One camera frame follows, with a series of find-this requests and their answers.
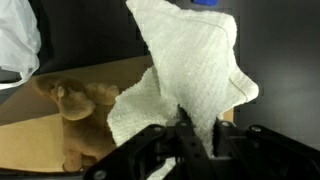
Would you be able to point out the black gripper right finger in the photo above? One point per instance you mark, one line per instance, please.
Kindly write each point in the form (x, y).
(266, 156)

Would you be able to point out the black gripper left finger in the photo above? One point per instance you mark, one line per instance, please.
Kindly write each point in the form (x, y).
(156, 156)

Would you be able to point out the brown plush moose toy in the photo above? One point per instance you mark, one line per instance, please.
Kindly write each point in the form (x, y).
(80, 106)

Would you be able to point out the white terry towel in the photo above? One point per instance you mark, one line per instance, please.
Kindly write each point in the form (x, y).
(186, 66)

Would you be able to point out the white plastic bag orange print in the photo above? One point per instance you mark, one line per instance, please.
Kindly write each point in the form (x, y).
(16, 40)

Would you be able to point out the brown cardboard box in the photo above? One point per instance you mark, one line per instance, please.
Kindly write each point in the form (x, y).
(26, 143)

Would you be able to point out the blue wavy sponge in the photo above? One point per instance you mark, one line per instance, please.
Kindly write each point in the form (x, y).
(205, 2)

